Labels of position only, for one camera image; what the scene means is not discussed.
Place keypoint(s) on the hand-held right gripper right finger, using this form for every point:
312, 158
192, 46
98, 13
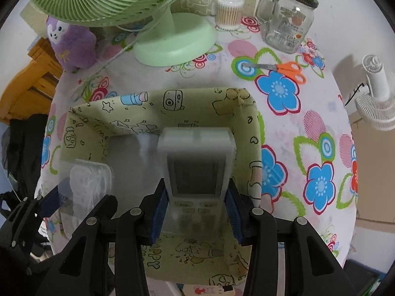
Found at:
233, 215

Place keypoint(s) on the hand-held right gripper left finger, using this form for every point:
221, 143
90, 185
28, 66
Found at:
159, 212

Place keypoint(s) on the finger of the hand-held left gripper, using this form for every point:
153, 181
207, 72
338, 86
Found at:
49, 202
108, 205

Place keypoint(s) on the clear plastic box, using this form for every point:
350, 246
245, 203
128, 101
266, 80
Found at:
89, 178

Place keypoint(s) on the white remote control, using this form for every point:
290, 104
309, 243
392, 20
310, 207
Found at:
196, 166

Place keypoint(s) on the yellow printed fabric storage box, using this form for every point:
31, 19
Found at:
191, 104

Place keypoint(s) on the black bag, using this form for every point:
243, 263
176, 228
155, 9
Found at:
24, 148

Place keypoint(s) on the wooden chair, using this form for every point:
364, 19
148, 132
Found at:
31, 86

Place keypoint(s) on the dark container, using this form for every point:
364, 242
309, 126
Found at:
361, 279

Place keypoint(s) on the cardboard box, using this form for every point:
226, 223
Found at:
376, 175

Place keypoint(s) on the purple plush toy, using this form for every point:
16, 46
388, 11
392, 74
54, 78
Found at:
74, 46

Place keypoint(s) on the green desk fan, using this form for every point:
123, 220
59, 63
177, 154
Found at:
176, 46

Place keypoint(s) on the white clip fan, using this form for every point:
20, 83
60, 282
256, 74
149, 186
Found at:
378, 80

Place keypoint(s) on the glass jar mug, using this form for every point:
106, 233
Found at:
287, 24

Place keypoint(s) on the cotton swab container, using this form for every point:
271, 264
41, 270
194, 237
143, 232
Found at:
229, 12

